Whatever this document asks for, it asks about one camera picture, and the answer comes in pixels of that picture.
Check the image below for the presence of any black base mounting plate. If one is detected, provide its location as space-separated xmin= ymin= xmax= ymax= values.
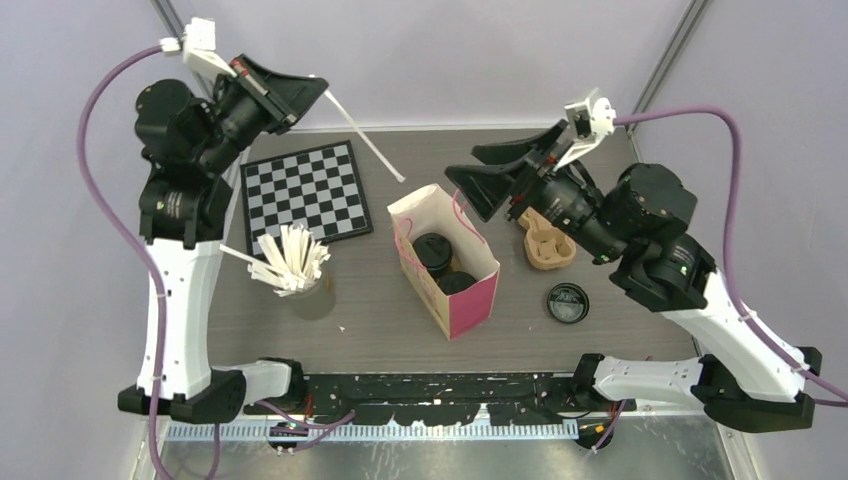
xmin=269 ymin=372 xmax=615 ymax=426

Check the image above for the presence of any silver tin can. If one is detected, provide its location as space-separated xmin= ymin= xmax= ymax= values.
xmin=287 ymin=274 xmax=336 ymax=321

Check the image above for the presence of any purple cable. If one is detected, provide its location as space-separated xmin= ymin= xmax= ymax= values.
xmin=592 ymin=104 xmax=848 ymax=455
xmin=77 ymin=44 xmax=359 ymax=480

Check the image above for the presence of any white paper straw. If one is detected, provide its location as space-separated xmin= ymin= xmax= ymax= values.
xmin=324 ymin=90 xmax=406 ymax=183

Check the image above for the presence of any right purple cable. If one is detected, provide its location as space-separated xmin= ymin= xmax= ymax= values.
xmin=592 ymin=104 xmax=848 ymax=455

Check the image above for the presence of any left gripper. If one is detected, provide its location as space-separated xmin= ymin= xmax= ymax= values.
xmin=198 ymin=53 xmax=331 ymax=173

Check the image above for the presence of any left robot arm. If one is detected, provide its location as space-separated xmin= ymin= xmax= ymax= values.
xmin=117 ymin=55 xmax=328 ymax=424

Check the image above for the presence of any black paper coffee cup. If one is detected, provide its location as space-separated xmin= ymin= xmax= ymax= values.
xmin=411 ymin=233 xmax=455 ymax=280

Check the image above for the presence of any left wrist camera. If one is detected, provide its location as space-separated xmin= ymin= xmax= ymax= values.
xmin=159 ymin=17 xmax=237 ymax=81

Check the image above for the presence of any black white chessboard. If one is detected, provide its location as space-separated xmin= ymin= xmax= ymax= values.
xmin=240 ymin=141 xmax=374 ymax=259

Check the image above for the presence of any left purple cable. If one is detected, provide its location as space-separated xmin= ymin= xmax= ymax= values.
xmin=77 ymin=44 xmax=359 ymax=480

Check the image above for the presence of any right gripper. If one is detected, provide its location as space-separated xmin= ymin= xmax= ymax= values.
xmin=443 ymin=118 xmax=626 ymax=263

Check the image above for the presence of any black plastic cup lid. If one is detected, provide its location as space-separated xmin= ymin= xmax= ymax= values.
xmin=411 ymin=233 xmax=455 ymax=270

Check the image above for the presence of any brown cardboard cup carrier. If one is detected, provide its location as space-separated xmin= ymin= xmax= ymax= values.
xmin=518 ymin=208 xmax=577 ymax=271

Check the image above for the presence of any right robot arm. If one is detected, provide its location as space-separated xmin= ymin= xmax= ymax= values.
xmin=445 ymin=119 xmax=822 ymax=433

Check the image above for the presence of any paper cakes gift bag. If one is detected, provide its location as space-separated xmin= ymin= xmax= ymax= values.
xmin=387 ymin=184 xmax=500 ymax=340

